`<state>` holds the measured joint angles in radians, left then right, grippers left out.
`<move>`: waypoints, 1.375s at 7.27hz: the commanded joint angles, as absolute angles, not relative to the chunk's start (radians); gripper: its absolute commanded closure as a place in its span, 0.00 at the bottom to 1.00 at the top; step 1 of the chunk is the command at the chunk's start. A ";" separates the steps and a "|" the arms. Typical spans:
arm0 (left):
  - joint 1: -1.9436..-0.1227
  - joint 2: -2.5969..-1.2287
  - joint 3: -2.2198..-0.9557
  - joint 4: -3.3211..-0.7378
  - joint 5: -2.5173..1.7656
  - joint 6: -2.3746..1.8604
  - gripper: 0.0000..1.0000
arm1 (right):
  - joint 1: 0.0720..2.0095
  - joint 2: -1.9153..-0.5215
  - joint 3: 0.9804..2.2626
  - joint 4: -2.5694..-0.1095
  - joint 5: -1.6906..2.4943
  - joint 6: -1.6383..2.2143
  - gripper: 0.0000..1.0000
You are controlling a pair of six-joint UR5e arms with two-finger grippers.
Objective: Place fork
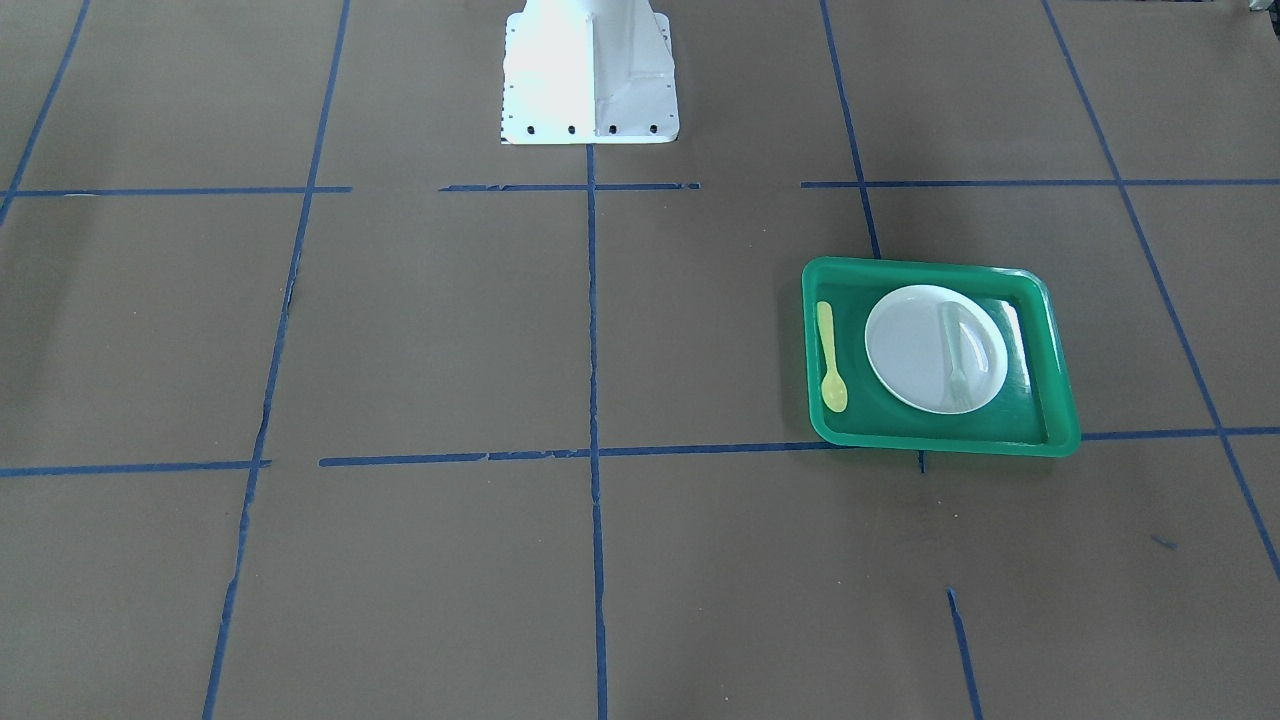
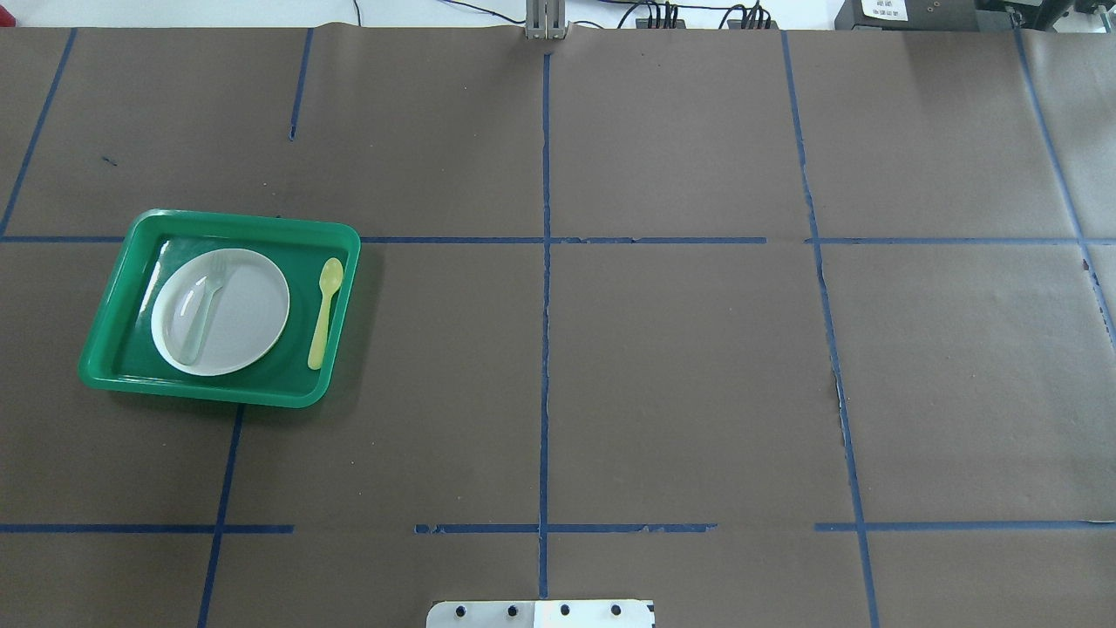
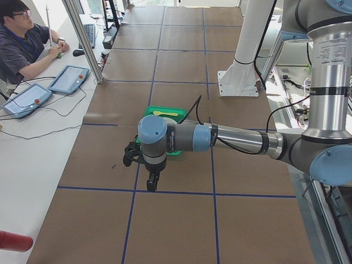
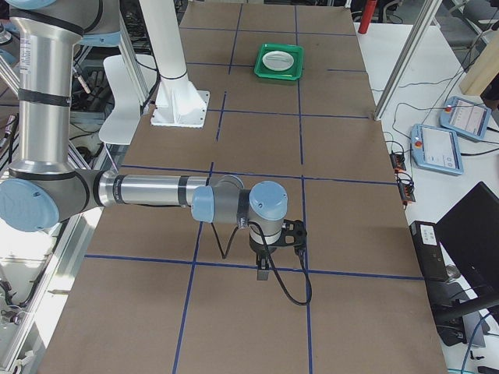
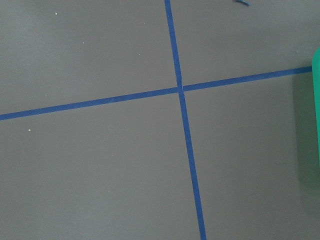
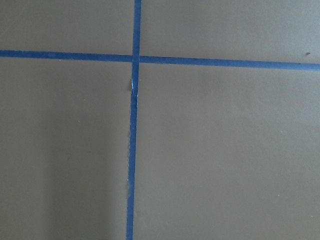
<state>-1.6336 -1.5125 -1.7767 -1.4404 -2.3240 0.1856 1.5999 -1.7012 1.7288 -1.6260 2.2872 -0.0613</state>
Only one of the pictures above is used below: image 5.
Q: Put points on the green plastic tray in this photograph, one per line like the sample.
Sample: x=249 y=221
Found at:
x=316 y=91

